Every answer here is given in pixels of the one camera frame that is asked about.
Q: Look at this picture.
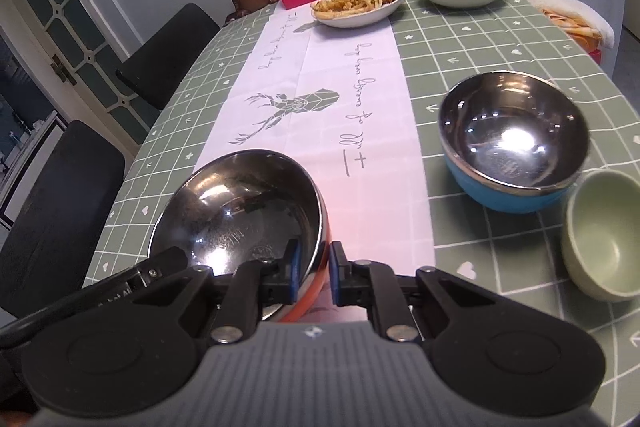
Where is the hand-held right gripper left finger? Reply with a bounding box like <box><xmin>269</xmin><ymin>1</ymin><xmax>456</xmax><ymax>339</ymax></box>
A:
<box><xmin>165</xmin><ymin>238</ymin><xmax>304</xmax><ymax>344</ymax></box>

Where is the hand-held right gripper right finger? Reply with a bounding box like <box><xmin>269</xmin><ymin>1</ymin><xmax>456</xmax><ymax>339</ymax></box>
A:
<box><xmin>329</xmin><ymin>241</ymin><xmax>476</xmax><ymax>343</ymax></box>

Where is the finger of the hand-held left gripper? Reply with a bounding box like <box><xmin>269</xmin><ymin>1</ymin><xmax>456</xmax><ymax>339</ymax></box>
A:
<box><xmin>131</xmin><ymin>246</ymin><xmax>193</xmax><ymax>280</ymax></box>

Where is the orange steel-lined bowl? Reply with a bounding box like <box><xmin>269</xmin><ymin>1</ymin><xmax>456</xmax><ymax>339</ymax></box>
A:
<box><xmin>147</xmin><ymin>149</ymin><xmax>333</xmax><ymax>323</ymax></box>

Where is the blue steel-lined bowl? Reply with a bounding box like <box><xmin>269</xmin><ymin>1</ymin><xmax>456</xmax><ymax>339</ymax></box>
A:
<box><xmin>438</xmin><ymin>72</ymin><xmax>591</xmax><ymax>214</ymax></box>

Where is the green ceramic bowl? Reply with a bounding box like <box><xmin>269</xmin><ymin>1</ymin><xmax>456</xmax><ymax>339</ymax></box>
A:
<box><xmin>561</xmin><ymin>169</ymin><xmax>640</xmax><ymax>303</ymax></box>

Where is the black padded chair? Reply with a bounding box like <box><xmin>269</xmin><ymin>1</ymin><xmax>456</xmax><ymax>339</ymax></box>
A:
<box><xmin>0</xmin><ymin>120</ymin><xmax>126</xmax><ymax>318</ymax></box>
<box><xmin>116</xmin><ymin>3</ymin><xmax>221</xmax><ymax>110</ymax></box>

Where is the white cabinet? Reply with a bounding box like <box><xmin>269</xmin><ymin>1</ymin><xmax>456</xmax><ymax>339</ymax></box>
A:
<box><xmin>0</xmin><ymin>112</ymin><xmax>66</xmax><ymax>228</ymax></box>

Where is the glass-panel door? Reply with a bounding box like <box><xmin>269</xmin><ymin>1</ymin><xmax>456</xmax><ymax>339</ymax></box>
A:
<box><xmin>0</xmin><ymin>0</ymin><xmax>166</xmax><ymax>148</ymax></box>

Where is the white towel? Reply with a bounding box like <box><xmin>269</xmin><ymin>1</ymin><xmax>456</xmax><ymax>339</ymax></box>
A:
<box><xmin>520</xmin><ymin>0</ymin><xmax>615</xmax><ymax>50</ymax></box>

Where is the dark door handle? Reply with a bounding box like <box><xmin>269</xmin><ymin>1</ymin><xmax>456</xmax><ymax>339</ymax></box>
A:
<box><xmin>50</xmin><ymin>54</ymin><xmax>77</xmax><ymax>85</ymax></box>

